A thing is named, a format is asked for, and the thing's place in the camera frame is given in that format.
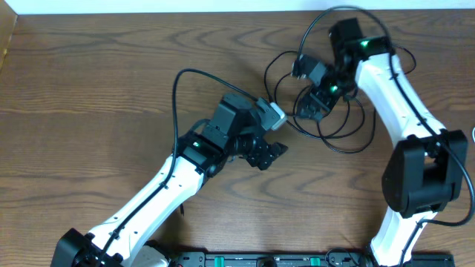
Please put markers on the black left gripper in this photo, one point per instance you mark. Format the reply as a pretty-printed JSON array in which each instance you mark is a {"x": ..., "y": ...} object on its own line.
[{"x": 266, "y": 153}]

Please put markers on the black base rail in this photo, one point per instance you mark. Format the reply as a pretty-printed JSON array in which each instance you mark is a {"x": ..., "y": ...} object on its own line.
[{"x": 297, "y": 259}]

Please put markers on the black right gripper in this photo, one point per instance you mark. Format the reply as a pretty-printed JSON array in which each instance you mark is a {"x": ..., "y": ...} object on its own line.
[{"x": 315, "y": 94}]

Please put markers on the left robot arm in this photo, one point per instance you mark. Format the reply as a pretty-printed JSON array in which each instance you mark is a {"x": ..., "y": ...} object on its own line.
[{"x": 236, "y": 129}]

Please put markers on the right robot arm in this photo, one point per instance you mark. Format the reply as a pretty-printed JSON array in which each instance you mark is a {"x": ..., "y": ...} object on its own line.
[{"x": 427, "y": 167}]

